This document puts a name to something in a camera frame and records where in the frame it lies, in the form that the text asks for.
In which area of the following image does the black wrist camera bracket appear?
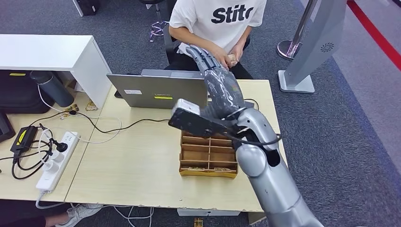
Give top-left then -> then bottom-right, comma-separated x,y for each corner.
168,108 -> 242,139

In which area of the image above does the desk leg panel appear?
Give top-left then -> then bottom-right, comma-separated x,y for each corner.
248,212 -> 267,226

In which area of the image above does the chrome stanchion post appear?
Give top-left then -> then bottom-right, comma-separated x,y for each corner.
276,0 -> 315,61

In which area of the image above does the black computer case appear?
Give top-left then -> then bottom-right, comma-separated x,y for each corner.
72,0 -> 102,17

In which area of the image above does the wooden card organizer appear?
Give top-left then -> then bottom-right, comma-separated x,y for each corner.
179,130 -> 239,180

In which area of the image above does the white sneaker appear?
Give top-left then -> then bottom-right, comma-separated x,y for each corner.
55,203 -> 104,227

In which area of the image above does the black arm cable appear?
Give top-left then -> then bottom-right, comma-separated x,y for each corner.
219,130 -> 283,148

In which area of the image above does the long black power cable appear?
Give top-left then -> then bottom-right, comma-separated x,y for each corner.
28,98 -> 261,134

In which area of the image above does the black power adapter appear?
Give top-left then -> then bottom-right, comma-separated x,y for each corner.
10,126 -> 39,154

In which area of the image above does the white power strip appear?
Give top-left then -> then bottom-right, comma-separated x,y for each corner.
35,131 -> 81,192

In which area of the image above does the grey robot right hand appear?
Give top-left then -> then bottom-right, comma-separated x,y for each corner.
184,44 -> 246,119

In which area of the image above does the black plug with cable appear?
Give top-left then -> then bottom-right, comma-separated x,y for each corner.
11,124 -> 69,181

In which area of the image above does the white desk beam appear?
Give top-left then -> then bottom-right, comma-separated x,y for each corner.
177,208 -> 242,217

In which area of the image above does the white cabinet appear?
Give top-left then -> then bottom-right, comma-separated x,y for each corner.
0,34 -> 113,109

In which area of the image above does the white plug charger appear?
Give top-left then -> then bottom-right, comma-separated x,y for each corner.
42,161 -> 60,175
49,151 -> 65,163

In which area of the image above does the small gold wrapped item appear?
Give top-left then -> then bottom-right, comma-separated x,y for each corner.
59,104 -> 79,120
84,99 -> 99,112

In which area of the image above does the white floor cable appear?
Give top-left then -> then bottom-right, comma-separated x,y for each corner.
70,202 -> 155,227

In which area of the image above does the person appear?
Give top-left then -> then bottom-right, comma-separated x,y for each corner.
0,199 -> 104,227
168,0 -> 268,80

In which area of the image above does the person's left hand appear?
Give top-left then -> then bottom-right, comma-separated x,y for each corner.
230,43 -> 245,67

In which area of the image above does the white power strip cord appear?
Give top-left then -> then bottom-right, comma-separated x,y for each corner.
35,188 -> 76,210

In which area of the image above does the person's right hand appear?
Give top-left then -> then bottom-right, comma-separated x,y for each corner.
212,47 -> 232,69

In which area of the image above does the silver kiosk stand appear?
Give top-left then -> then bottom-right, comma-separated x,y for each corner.
277,0 -> 349,94

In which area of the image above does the chrome base stool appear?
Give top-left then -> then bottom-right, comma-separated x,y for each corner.
139,0 -> 170,44

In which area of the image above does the grey laptop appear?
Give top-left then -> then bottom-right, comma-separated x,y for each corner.
106,69 -> 209,110

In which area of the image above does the dark grey thermos bottle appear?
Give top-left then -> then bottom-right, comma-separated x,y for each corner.
29,70 -> 75,108

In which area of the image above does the black bag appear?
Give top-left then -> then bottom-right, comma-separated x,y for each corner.
0,70 -> 56,114

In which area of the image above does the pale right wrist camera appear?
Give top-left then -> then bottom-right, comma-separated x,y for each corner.
171,98 -> 201,116

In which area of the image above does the thin white cable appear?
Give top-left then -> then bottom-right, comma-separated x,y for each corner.
36,84 -> 122,145

